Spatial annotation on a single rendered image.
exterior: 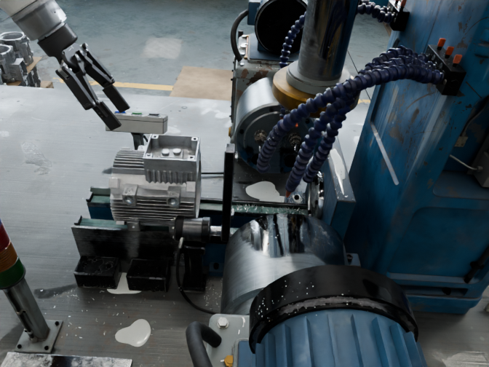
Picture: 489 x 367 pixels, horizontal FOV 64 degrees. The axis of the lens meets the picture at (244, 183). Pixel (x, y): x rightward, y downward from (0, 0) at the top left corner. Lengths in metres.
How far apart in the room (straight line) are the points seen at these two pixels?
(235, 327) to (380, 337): 0.26
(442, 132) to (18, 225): 1.13
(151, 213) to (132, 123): 0.34
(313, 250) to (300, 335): 0.32
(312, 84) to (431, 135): 0.23
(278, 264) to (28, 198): 0.95
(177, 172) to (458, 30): 0.61
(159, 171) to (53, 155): 0.72
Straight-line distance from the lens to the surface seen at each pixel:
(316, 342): 0.39
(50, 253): 1.23
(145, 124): 1.19
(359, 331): 0.39
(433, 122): 0.76
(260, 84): 1.22
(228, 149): 0.75
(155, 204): 0.94
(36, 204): 1.39
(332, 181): 0.89
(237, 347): 0.58
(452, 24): 0.77
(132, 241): 1.07
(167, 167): 0.91
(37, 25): 0.92
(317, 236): 0.74
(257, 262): 0.69
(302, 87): 0.79
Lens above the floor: 1.68
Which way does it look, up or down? 40 degrees down
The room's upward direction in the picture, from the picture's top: 5 degrees clockwise
